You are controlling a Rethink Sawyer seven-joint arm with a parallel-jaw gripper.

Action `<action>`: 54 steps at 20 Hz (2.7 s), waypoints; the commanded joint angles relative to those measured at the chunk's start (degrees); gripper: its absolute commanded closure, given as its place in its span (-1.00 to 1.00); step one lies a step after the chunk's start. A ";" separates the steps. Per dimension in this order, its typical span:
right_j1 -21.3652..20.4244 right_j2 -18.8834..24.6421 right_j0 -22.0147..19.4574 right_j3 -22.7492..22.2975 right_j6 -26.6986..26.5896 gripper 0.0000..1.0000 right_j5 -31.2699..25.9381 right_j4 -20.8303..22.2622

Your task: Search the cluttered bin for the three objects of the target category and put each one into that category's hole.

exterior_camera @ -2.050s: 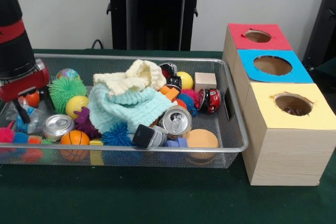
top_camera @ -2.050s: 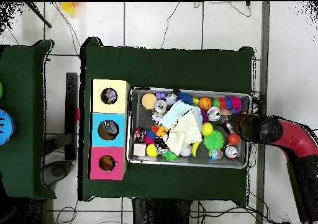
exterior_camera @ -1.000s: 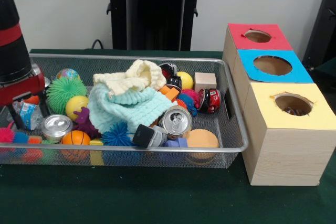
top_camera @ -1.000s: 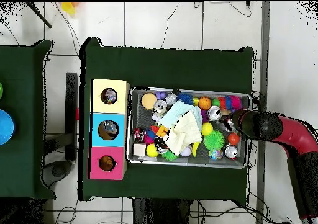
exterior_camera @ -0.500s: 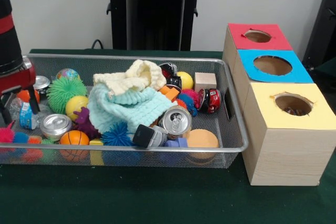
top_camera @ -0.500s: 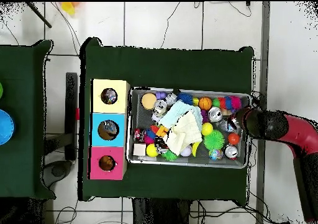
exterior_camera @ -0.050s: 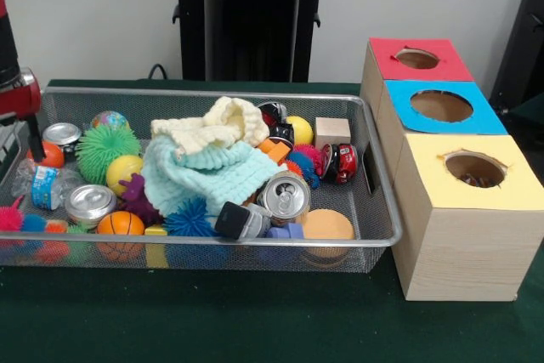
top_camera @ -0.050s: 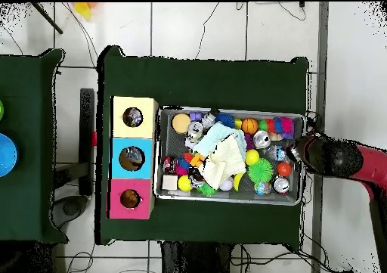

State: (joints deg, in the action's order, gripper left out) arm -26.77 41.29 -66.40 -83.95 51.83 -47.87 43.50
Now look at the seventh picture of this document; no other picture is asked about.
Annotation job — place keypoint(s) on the silver drinks can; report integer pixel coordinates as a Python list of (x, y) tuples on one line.
[(285, 196)]

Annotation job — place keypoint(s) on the orange toy basketball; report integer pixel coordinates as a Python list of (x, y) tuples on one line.
[(121, 224)]

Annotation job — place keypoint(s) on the black chair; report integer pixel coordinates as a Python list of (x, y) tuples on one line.
[(523, 40)]

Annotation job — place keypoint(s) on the shallow clear mesh bin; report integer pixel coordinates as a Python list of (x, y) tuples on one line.
[(376, 210)]

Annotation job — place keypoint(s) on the wooden box with three holes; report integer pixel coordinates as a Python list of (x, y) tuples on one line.
[(467, 244)]

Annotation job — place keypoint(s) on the mint green cloth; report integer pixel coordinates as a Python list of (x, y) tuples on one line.
[(204, 180)]

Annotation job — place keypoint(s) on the large light green spiky ball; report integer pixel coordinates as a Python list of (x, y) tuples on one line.
[(106, 152)]

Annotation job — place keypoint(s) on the cream yellow cloth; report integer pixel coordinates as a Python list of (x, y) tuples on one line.
[(221, 125)]

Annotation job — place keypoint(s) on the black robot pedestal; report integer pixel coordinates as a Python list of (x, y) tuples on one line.
[(246, 23)]

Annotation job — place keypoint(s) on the peach orange ball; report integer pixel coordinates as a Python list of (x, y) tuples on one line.
[(328, 225)]

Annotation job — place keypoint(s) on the orange red ball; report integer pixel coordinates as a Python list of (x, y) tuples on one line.
[(53, 157)]

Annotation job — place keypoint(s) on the multicolour cartoon print cloth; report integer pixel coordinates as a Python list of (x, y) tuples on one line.
[(476, 180)]

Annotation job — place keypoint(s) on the yellow ball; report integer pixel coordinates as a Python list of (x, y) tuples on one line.
[(299, 129), (125, 172)]

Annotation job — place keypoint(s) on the small wooden cube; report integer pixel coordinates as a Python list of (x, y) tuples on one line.
[(332, 132)]

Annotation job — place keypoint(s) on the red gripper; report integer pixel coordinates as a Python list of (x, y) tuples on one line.
[(19, 101)]

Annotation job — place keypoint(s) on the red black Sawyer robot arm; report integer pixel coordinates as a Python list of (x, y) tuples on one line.
[(7, 40)]

